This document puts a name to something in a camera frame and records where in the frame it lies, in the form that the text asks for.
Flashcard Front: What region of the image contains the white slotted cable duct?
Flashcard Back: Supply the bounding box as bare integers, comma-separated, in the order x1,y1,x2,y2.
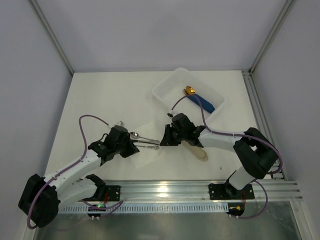
59,202,229,214

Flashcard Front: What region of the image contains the right aluminium frame post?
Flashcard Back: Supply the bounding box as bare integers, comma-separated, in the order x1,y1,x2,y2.
248,0,296,75

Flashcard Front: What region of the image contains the silver spoon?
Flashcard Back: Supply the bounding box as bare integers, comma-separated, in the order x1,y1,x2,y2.
129,131,160,145

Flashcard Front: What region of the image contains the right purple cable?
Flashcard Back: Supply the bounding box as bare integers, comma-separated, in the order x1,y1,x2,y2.
171,94,283,221

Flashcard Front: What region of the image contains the aluminium frame post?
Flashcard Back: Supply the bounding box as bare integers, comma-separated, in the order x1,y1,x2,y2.
248,0,296,75
27,0,75,76

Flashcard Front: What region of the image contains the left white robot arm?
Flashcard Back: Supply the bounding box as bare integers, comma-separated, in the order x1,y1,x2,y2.
18,125,139,228

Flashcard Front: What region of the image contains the silver knife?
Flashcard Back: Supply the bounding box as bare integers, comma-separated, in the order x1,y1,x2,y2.
131,140,160,146

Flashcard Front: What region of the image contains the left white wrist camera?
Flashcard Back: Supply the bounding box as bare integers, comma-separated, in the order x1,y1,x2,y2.
108,120,125,129

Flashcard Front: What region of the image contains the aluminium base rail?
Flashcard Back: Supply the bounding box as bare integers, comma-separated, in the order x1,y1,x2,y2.
33,180,304,205

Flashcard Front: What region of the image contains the oval wooden cutlery tray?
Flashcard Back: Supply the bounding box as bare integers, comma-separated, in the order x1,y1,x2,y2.
182,141,208,162

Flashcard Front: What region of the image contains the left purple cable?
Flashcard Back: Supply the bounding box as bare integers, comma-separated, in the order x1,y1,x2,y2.
26,114,125,230

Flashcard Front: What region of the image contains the right aluminium side rail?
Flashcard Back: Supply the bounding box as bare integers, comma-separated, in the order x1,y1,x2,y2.
241,69,286,181

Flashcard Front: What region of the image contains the white paper napkin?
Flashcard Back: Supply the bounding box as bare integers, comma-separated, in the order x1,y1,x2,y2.
130,121,171,169

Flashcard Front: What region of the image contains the white plastic basket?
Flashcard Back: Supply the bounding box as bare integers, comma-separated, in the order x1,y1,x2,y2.
151,68,226,125

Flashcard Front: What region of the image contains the left aluminium frame post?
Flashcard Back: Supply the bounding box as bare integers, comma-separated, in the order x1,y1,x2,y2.
27,0,75,76

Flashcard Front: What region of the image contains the gold cutlery in roll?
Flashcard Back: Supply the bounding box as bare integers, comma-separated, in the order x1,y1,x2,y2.
182,86,196,96

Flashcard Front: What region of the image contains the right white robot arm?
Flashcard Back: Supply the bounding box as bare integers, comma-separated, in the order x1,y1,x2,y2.
160,113,279,201

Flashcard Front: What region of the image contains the purple cable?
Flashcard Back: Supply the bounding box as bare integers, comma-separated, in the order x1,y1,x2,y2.
171,94,283,221
26,114,125,230

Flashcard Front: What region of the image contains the silver fork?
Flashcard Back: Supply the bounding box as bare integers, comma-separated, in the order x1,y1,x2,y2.
136,145,160,151

